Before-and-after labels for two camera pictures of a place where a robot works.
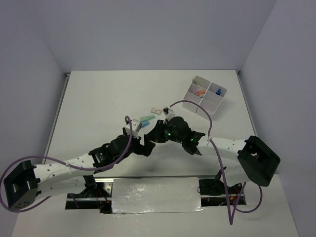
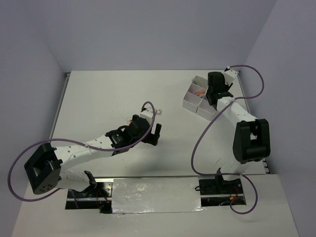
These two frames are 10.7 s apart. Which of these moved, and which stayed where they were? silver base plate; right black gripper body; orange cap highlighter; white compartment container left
Moved: right black gripper body
Stayed: silver base plate; orange cap highlighter; white compartment container left
